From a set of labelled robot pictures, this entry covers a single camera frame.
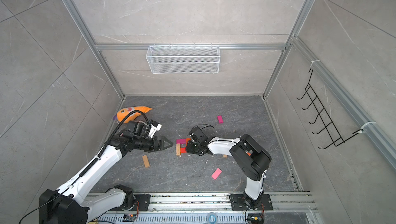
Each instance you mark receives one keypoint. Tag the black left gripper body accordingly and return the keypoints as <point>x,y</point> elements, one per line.
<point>144,143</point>

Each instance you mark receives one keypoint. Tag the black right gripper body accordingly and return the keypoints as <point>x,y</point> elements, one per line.
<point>194,148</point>

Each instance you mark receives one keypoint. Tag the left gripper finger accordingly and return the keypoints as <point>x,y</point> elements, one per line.
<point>166,143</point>
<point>154,149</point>

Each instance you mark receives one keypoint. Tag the magenta block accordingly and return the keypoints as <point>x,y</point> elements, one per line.
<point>181,141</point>
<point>220,119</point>

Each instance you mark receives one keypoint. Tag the red block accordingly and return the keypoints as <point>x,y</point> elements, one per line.
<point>183,150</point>

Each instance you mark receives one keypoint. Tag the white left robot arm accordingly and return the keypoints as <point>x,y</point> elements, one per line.
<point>68,204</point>

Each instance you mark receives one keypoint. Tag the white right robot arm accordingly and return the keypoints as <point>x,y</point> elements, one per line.
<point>252,159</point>

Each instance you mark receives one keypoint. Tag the pink block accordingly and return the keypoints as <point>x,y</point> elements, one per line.
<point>216,173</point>

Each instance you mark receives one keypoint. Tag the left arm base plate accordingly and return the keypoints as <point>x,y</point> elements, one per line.
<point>140,202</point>

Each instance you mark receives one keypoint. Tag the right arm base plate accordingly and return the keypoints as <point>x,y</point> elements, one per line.
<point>244,202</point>

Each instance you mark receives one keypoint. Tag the white wire basket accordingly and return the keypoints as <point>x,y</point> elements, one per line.
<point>188,59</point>

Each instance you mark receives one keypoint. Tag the aluminium rail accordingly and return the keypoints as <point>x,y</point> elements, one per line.
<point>194,203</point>

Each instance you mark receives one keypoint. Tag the black wire hook rack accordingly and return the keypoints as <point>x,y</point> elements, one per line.
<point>328,126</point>

